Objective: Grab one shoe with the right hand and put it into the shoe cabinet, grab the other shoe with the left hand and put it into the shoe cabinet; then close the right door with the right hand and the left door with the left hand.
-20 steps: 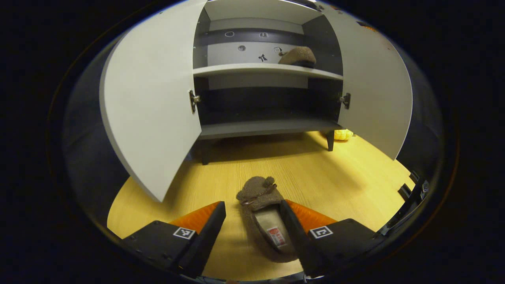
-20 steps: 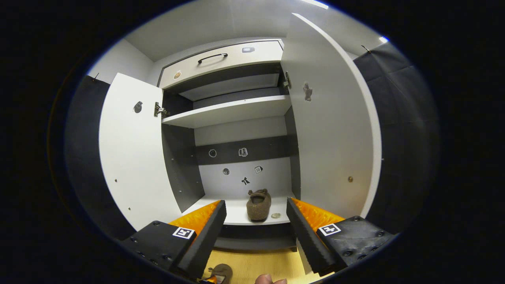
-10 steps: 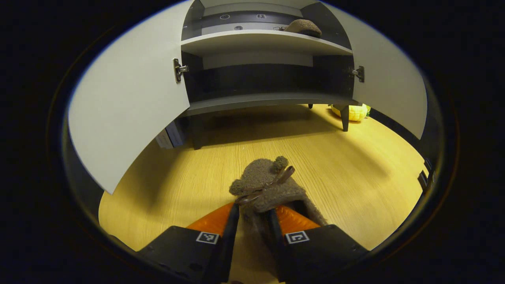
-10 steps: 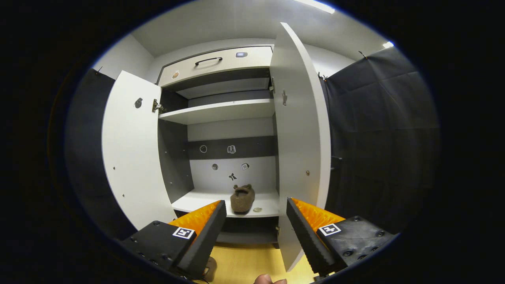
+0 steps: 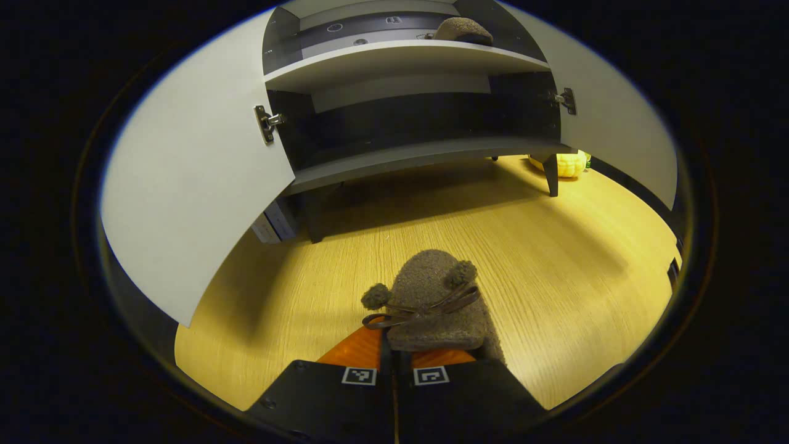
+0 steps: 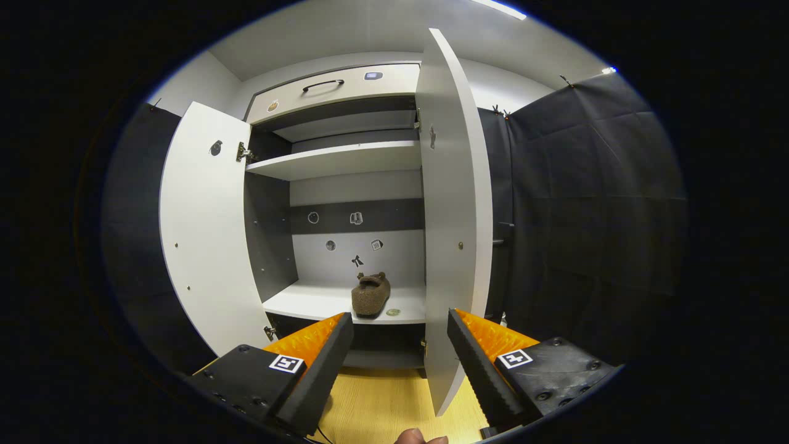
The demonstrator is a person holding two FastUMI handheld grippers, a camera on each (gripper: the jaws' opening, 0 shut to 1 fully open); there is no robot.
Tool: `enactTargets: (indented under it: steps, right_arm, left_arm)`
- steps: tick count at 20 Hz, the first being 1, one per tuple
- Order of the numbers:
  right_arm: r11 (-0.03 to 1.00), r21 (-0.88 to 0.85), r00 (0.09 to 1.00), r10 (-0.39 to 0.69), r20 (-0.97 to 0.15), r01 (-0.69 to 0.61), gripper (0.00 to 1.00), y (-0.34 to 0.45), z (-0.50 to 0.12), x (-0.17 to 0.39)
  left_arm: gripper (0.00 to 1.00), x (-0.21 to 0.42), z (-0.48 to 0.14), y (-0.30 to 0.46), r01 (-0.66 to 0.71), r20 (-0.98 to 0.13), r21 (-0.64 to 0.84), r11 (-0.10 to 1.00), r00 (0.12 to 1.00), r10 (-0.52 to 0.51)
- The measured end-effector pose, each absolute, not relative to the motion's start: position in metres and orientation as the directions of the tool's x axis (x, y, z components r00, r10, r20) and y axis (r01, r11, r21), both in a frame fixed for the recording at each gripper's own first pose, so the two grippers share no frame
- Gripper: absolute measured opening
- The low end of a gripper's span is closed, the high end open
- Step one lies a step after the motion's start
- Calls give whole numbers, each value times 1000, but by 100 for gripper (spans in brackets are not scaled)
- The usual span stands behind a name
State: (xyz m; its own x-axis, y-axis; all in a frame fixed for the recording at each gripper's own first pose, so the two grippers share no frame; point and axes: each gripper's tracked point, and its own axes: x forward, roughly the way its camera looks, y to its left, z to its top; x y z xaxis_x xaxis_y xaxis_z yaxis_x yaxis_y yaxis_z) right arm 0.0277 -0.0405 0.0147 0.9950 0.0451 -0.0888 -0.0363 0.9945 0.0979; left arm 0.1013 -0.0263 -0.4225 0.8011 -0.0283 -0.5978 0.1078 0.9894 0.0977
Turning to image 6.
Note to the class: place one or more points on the beige cabinet drawer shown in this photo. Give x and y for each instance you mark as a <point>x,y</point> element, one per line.
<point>357,92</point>

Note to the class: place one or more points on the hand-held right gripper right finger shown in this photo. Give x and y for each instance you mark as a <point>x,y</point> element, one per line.
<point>474,370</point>

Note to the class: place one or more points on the white cabinet door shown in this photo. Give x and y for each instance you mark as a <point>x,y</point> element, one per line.
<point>203,234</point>
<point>453,234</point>

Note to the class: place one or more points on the long ceiling light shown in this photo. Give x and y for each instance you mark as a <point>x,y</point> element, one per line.
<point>499,8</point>

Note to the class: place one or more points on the white shoe cabinet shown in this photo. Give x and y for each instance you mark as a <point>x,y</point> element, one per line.
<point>345,259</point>

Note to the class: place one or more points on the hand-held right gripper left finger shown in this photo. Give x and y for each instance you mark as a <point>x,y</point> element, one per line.
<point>320,370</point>

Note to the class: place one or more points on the brown fuzzy shoe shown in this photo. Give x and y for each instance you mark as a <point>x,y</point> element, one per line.
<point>371,299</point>

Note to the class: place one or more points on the black backdrop cloth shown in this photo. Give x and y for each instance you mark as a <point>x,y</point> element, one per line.
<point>132,234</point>
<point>592,216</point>

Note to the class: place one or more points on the white cabinet shelf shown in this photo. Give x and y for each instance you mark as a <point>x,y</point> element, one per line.
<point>308,302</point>
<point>345,159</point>

